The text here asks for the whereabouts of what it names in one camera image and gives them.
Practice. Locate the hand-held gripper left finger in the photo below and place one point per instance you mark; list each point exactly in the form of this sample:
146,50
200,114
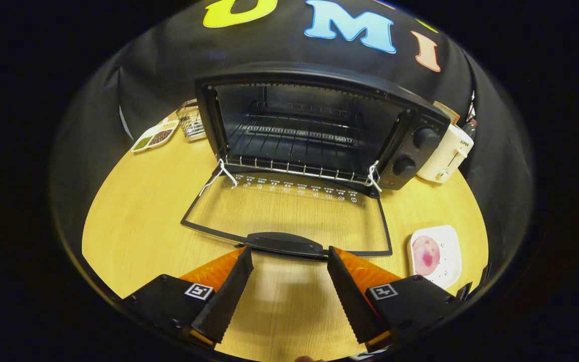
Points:
224,301

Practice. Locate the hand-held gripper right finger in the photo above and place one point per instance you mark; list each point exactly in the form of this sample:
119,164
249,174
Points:
352,301

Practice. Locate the pink ham slice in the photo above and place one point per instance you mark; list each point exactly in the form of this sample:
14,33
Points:
426,254

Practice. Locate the white square plate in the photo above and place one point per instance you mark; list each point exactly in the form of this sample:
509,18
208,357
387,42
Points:
450,261

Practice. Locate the black toaster oven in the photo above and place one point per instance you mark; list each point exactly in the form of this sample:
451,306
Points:
410,151

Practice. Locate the white pop-up toaster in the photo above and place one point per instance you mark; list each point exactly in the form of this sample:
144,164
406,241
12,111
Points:
445,156

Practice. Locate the dark chair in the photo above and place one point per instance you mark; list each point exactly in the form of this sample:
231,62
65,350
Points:
485,275

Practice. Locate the white divided snack tray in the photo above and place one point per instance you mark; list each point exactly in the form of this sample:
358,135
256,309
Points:
151,138

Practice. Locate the brown bread slice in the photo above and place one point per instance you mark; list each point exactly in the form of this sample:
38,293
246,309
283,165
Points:
449,113

